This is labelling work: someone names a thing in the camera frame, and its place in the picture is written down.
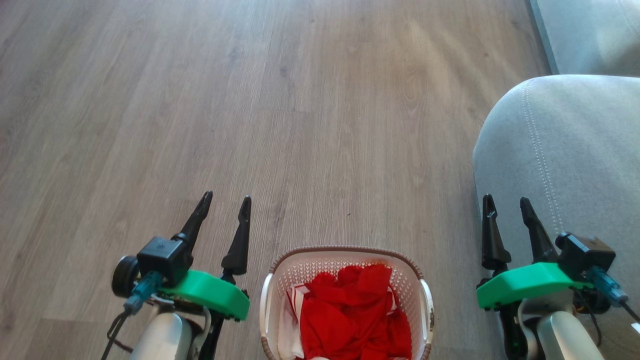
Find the white perforated plastic laundry basket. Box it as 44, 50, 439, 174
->
259, 245, 435, 360

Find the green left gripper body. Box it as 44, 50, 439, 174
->
160, 270, 251, 360

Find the black cable with blue plug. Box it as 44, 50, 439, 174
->
586, 266, 640, 323
101, 271, 165, 360

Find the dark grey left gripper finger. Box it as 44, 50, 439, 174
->
221, 195, 252, 277
171, 190, 214, 252

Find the red garment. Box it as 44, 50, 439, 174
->
287, 264, 413, 360

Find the grey fabric sofa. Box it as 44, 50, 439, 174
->
472, 0, 640, 360

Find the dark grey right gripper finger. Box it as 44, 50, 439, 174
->
519, 197, 559, 265
481, 194, 512, 274

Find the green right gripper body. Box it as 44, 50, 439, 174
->
476, 261, 594, 360

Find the white cloth with red stripes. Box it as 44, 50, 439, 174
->
276, 284, 313, 360

